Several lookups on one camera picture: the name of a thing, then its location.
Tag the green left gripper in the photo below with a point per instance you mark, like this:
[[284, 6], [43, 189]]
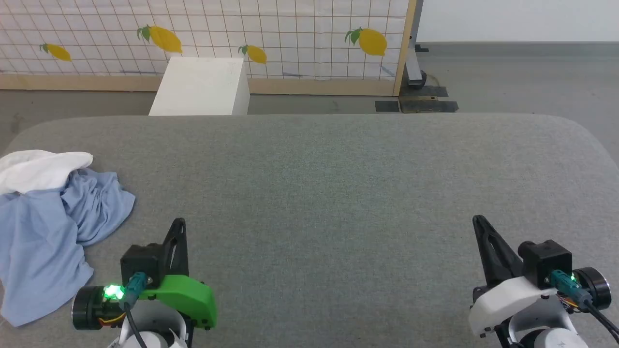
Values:
[[188, 295]]

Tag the grey metal leg with caster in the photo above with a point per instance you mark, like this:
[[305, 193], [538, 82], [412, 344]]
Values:
[[414, 72]]

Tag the large dark floor plate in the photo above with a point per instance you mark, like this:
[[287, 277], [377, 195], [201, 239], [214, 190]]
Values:
[[428, 102]]

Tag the white box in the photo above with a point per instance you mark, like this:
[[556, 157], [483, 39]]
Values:
[[198, 87]]

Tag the blue polo shirt white collar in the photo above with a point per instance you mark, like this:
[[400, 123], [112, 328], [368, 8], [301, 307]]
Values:
[[38, 232]]

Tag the lemon print wood-framed partition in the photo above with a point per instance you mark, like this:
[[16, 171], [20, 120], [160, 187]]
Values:
[[290, 43]]

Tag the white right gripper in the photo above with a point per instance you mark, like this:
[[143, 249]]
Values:
[[508, 299]]

